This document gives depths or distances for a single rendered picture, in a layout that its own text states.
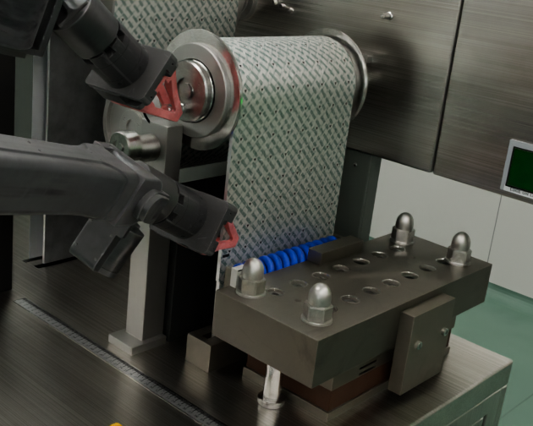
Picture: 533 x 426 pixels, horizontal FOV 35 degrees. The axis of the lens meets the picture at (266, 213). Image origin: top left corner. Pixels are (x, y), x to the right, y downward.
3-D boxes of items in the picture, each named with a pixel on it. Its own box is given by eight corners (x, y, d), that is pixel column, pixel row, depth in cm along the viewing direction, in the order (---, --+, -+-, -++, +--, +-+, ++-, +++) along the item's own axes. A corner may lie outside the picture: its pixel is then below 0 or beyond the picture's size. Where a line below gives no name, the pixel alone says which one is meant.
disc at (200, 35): (151, 129, 109) (164, 16, 104) (154, 129, 110) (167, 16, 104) (229, 166, 101) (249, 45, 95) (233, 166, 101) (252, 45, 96)
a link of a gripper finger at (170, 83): (177, 144, 98) (131, 100, 91) (137, 131, 103) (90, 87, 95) (206, 98, 100) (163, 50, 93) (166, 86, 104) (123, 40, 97)
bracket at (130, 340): (105, 343, 112) (117, 120, 102) (142, 330, 116) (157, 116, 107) (129, 357, 109) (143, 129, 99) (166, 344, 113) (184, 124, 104)
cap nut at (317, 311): (293, 317, 95) (299, 281, 94) (314, 309, 98) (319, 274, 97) (319, 330, 93) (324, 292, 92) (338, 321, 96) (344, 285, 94)
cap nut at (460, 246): (439, 259, 119) (445, 230, 117) (453, 254, 121) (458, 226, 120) (462, 268, 116) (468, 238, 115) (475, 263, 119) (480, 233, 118)
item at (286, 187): (215, 281, 106) (229, 139, 101) (328, 244, 123) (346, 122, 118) (218, 281, 106) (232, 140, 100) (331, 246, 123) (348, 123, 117)
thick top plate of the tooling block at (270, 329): (211, 334, 102) (215, 289, 100) (393, 265, 131) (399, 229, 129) (311, 389, 92) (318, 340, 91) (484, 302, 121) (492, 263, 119)
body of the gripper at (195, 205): (214, 259, 97) (175, 239, 91) (156, 232, 103) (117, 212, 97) (239, 209, 97) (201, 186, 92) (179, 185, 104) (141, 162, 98)
